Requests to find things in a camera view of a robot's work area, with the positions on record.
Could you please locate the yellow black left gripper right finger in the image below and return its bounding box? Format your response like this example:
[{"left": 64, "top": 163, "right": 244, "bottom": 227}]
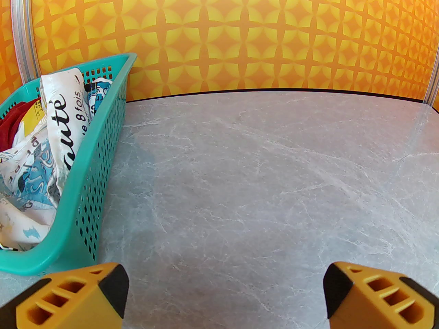
[{"left": 323, "top": 261, "right": 439, "bottom": 329}]

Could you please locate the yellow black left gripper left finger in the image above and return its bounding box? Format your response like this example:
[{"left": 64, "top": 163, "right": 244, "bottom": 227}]
[{"left": 0, "top": 262, "right": 130, "bottom": 329}]

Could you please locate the white cartoon print garment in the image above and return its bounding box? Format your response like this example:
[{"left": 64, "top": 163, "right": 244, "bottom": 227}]
[{"left": 0, "top": 68, "right": 114, "bottom": 252}]

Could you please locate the dark red shirt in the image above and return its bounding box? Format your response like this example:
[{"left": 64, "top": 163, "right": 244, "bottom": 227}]
[{"left": 0, "top": 99, "right": 41, "bottom": 150}]

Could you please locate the teal perforated plastic basket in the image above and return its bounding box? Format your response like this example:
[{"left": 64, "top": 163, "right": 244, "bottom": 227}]
[{"left": 0, "top": 53, "right": 138, "bottom": 276}]

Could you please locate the aluminium frame post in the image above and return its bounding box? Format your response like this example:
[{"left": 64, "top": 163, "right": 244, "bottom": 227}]
[
  {"left": 424, "top": 52, "right": 439, "bottom": 105},
  {"left": 10, "top": 0, "right": 41, "bottom": 85}
]

